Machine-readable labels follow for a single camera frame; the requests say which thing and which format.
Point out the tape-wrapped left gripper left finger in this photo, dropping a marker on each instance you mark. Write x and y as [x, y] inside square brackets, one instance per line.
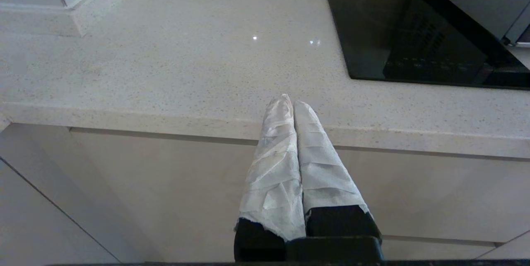
[273, 183]

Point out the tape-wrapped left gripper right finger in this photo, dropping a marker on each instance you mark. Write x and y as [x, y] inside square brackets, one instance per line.
[323, 175]

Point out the beige cabinet front panel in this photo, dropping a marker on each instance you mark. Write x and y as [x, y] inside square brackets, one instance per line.
[165, 195]
[33, 224]
[434, 250]

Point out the black induction cooktop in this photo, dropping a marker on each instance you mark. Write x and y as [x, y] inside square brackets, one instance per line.
[385, 30]

